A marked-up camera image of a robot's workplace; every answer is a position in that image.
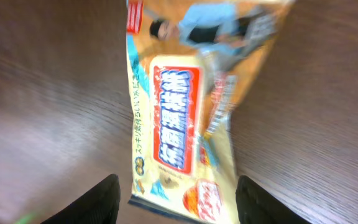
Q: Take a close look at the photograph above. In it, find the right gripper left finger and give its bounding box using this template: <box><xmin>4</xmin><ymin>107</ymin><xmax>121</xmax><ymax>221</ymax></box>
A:
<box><xmin>42</xmin><ymin>174</ymin><xmax>121</xmax><ymax>224</ymax></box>

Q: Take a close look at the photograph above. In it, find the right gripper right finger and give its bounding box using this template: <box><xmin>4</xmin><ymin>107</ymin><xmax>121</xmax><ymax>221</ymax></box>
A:
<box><xmin>236</xmin><ymin>175</ymin><xmax>310</xmax><ymax>224</ymax></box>

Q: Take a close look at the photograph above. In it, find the beige snack bag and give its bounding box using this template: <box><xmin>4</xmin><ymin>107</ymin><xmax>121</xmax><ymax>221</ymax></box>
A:
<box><xmin>126</xmin><ymin>0</ymin><xmax>293</xmax><ymax>223</ymax></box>

